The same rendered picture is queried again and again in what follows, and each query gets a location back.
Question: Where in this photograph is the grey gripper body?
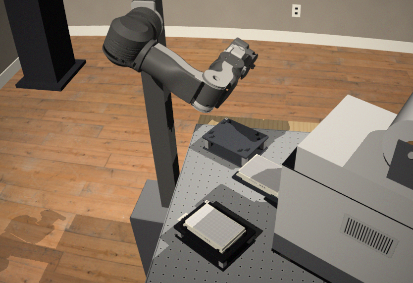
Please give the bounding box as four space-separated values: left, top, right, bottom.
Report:
224 37 258 80

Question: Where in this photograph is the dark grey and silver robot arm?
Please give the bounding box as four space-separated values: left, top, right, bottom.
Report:
102 0 250 113

